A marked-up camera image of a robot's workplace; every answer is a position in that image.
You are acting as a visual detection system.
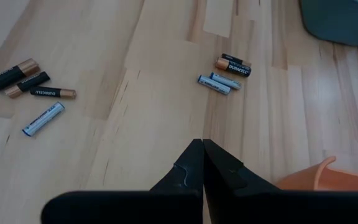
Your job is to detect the silver Kirkland AAA battery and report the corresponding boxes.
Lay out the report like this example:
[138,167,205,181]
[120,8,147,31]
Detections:
[197,74,232,96]
[22,101,66,138]
[209,72,242,91]

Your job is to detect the black copper Duracell AAA battery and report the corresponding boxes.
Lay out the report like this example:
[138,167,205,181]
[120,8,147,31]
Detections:
[29,86,77,100]
[221,53,252,68]
[4,71,51,100]

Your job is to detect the black copper Duracell AA battery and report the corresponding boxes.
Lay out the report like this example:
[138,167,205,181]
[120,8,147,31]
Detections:
[0,58,40,92]
[214,57,252,78]

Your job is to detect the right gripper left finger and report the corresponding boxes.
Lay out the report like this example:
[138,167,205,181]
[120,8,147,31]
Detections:
[40,138,204,224]

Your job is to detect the teal plastic bin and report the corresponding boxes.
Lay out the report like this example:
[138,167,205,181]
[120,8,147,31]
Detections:
[299,0,358,47]

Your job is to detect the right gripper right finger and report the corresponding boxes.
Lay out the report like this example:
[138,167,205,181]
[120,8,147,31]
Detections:
[203,139,358,224]

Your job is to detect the orange plastic bin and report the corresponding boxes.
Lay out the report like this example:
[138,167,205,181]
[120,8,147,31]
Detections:
[275,155,358,192]

